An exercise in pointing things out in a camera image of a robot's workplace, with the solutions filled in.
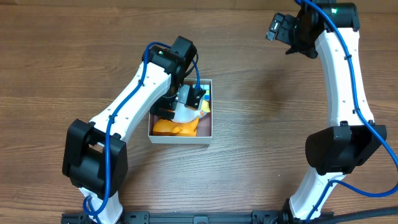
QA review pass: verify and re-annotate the colourful puzzle cube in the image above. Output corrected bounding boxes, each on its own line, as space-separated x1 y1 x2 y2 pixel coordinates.
193 84 211 101

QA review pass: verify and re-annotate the white orange plush duck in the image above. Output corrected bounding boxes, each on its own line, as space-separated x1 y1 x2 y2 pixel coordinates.
172 100 211 123

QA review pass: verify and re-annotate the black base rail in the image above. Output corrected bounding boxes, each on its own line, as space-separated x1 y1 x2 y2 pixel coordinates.
60 210 335 224

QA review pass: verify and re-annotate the white cardboard box pink inside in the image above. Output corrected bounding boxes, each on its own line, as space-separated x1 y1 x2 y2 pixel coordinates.
148 79 213 145

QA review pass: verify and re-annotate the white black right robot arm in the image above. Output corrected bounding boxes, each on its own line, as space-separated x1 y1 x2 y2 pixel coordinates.
266 1 387 223

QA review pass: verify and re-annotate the thick black cable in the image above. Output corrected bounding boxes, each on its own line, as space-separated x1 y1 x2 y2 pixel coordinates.
310 205 398 224

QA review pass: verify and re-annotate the orange dinosaur toy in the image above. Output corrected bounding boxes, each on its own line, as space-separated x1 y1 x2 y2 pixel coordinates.
152 118 199 137

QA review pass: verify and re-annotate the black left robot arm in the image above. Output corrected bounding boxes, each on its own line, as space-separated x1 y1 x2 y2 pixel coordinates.
62 39 210 223

